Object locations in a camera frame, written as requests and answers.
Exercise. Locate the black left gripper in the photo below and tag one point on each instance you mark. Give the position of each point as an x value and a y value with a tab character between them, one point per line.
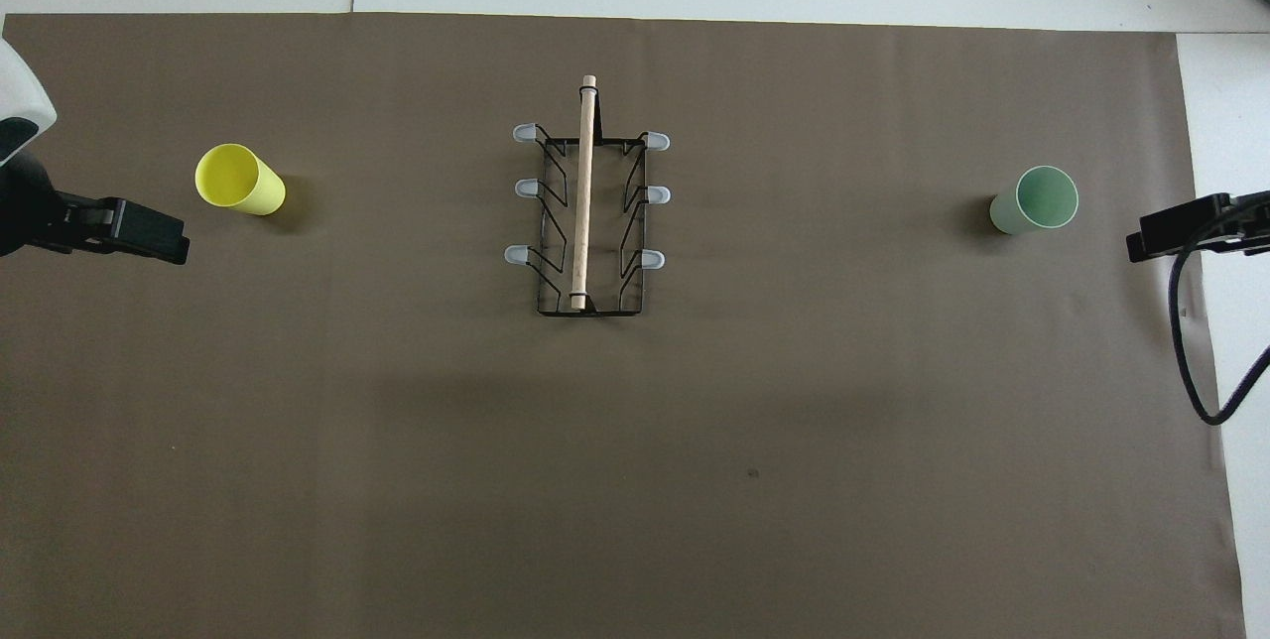
25	207

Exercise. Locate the yellow plastic cup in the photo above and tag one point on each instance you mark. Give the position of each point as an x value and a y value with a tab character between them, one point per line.
238	181

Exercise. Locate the pale green plastic cup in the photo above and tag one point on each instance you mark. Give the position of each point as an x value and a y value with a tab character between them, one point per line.
1037	200

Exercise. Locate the brown table mat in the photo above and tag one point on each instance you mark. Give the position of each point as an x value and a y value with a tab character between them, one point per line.
397	441

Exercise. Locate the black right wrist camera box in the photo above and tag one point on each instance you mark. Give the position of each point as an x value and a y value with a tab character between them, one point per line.
1186	224

